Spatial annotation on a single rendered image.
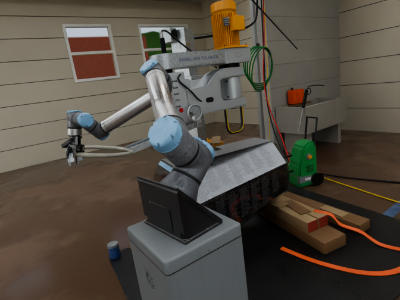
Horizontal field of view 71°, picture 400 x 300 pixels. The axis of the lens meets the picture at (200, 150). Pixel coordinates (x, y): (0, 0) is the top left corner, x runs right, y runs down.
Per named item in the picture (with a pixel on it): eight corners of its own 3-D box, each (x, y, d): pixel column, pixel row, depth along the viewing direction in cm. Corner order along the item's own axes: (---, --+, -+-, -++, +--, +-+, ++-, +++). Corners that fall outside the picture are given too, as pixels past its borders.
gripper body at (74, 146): (75, 154, 187) (75, 136, 185) (66, 152, 191) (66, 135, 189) (84, 153, 194) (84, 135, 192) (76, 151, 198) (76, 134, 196)
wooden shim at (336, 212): (319, 209, 283) (319, 207, 282) (326, 206, 287) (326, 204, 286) (341, 218, 261) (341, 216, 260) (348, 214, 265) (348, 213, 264)
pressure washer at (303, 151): (308, 176, 397) (305, 115, 377) (324, 184, 364) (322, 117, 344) (285, 181, 390) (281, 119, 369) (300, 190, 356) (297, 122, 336)
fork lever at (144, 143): (193, 124, 266) (191, 119, 265) (204, 125, 250) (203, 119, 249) (125, 151, 234) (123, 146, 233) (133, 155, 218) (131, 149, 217)
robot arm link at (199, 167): (206, 187, 132) (222, 155, 137) (187, 169, 120) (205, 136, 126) (184, 179, 142) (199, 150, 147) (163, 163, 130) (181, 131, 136)
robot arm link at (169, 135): (202, 153, 121) (170, 69, 173) (178, 131, 109) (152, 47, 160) (173, 172, 124) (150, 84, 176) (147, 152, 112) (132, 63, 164)
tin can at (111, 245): (121, 256, 262) (119, 243, 259) (111, 260, 258) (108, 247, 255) (119, 251, 271) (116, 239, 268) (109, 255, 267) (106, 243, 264)
